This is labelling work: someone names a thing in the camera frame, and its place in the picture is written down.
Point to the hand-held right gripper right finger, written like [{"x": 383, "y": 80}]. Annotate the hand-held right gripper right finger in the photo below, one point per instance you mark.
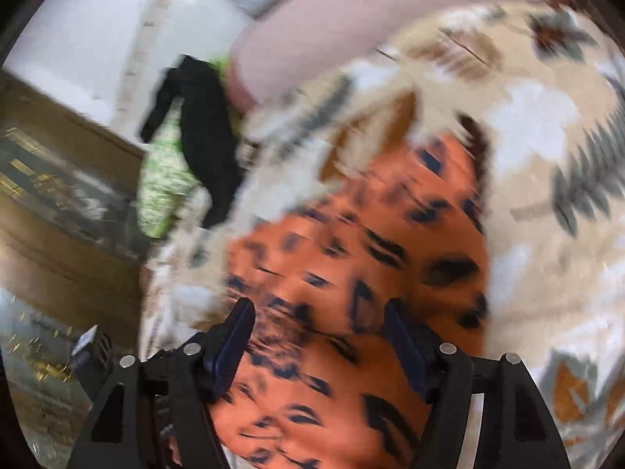
[{"x": 405, "y": 347}]

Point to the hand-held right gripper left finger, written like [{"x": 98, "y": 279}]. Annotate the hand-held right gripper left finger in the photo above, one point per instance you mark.
[{"x": 234, "y": 347}]

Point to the orange black floral garment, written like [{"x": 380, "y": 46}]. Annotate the orange black floral garment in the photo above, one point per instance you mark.
[{"x": 342, "y": 254}]

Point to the black cloth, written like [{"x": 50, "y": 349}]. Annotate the black cloth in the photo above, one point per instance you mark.
[{"x": 205, "y": 132}]

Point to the brown wooden cabinet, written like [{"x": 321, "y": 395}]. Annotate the brown wooden cabinet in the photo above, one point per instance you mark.
[{"x": 49, "y": 122}]

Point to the floral fleece blanket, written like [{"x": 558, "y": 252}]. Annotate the floral fleece blanket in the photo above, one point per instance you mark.
[{"x": 537, "y": 107}]

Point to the pink pillow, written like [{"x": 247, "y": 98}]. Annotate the pink pillow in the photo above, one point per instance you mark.
[{"x": 366, "y": 10}]

